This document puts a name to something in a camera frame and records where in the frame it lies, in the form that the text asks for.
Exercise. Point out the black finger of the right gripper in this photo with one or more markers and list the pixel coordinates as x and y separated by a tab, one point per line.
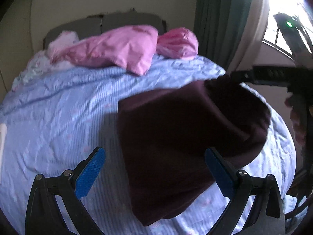
242	76

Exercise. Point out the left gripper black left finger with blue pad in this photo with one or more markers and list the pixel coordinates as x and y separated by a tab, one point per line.
43	215

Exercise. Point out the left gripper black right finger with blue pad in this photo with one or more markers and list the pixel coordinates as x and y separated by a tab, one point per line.
266	215

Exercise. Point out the maroon pants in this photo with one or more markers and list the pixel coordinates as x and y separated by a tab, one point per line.
164	134

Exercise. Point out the right hand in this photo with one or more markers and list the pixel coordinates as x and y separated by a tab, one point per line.
297	117

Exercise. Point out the green curtain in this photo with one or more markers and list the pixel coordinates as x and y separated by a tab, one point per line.
219	26

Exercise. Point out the pink crumpled blanket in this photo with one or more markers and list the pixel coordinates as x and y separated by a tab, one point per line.
178	43

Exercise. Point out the light blue striped bed sheet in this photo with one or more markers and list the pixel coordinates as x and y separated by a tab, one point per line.
56	121

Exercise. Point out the cream folded garment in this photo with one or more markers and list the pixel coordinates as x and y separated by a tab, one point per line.
3	133

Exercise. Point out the pink pillow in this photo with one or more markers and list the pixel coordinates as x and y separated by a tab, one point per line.
130	47

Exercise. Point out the white floral blanket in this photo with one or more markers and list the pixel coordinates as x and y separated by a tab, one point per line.
41	63

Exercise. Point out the grey padded headboard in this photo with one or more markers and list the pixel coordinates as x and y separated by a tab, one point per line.
97	24

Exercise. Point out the window with metal frame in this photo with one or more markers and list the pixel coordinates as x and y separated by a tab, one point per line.
289	27

